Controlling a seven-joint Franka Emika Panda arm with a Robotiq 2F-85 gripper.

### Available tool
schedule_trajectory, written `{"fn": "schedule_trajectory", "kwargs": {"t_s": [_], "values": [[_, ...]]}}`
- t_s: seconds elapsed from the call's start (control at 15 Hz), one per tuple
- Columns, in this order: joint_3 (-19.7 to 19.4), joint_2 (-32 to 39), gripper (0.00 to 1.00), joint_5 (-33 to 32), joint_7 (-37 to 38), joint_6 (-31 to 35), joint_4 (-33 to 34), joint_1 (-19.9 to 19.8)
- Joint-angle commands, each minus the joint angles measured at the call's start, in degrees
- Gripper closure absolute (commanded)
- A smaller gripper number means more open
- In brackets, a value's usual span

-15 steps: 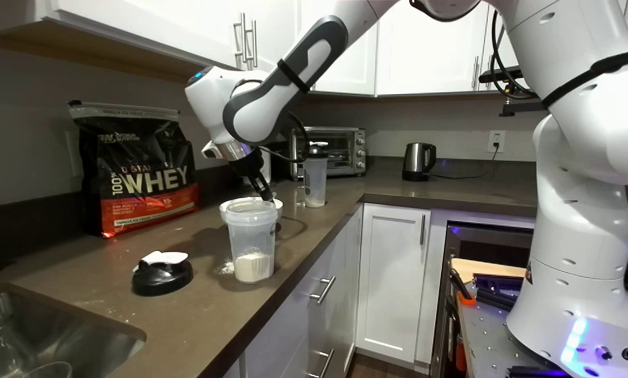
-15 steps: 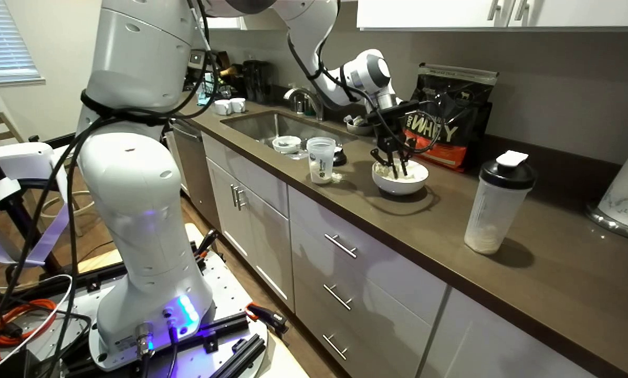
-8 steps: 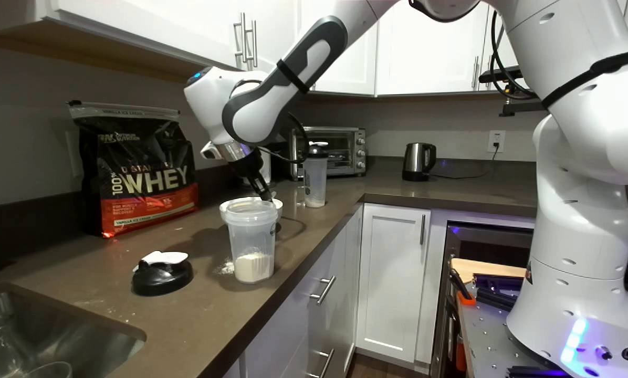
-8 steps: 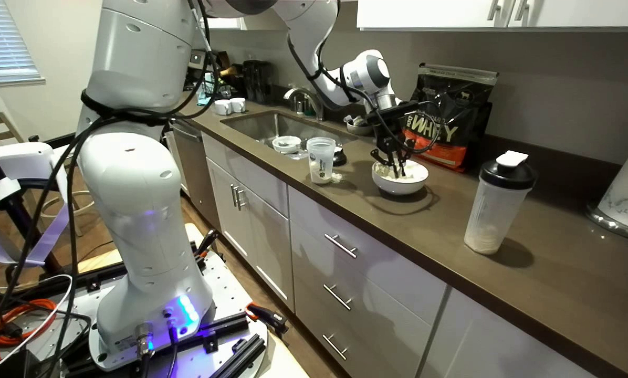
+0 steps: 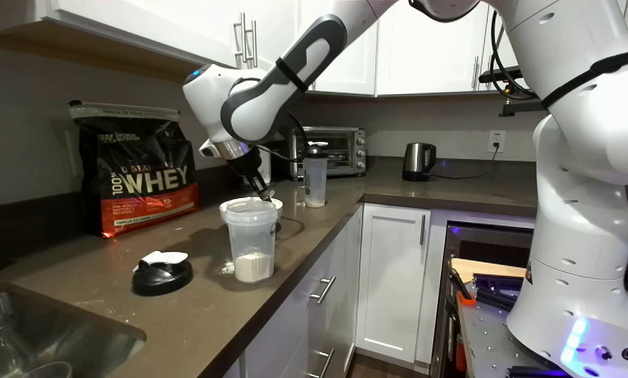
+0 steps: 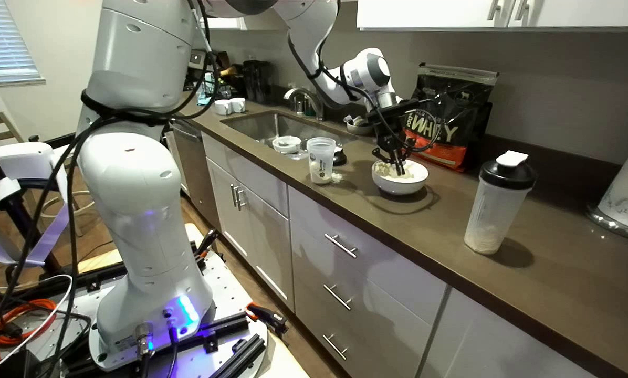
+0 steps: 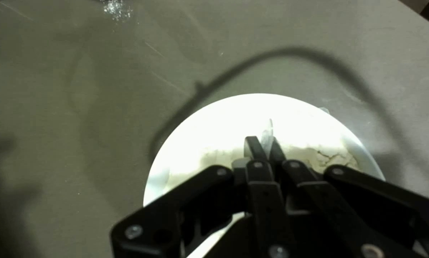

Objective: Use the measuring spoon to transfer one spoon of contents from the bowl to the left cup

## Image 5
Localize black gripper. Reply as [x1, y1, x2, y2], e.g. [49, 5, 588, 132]
[227, 142, 274, 204]

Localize shaker bottle with black lid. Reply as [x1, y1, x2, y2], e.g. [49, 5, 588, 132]
[301, 147, 329, 210]

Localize clear plastic deli container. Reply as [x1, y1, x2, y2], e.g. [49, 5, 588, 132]
[218, 194, 282, 286]

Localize silver toaster oven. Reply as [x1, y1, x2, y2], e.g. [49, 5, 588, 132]
[287, 124, 369, 179]

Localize black whey protein bag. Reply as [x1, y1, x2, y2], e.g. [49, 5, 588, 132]
[67, 100, 203, 242]

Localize black shaker lid white cap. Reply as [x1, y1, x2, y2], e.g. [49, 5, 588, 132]
[131, 249, 195, 297]

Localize white base cabinet run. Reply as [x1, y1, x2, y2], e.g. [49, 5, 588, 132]
[220, 205, 363, 378]

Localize steel electric kettle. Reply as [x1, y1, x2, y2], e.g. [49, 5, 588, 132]
[401, 140, 438, 182]

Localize white base cabinet door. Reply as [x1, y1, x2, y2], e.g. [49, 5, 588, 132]
[355, 201, 445, 370]

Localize stainless steel sink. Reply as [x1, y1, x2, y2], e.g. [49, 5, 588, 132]
[0, 281, 149, 378]

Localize wooden board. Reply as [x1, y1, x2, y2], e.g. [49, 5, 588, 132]
[449, 255, 530, 286]

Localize black clamp bar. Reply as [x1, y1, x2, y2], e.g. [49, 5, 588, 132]
[472, 272, 527, 311]

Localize metal robot mounting plate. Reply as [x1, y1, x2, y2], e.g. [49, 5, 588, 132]
[457, 295, 628, 378]

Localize silver drawer bar handle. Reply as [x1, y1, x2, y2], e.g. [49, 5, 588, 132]
[308, 274, 339, 306]
[305, 347, 333, 378]

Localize white upper wall cabinet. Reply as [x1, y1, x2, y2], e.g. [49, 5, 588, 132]
[0, 0, 305, 96]
[301, 0, 540, 96]

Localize orange handled tool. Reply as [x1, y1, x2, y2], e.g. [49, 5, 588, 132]
[453, 277, 481, 309]

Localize white wall outlet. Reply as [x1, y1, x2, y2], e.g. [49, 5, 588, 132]
[487, 128, 509, 153]

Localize black bar camera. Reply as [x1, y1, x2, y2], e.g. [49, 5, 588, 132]
[476, 64, 512, 85]

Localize black camera stand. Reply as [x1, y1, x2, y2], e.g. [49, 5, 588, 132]
[497, 91, 543, 119]

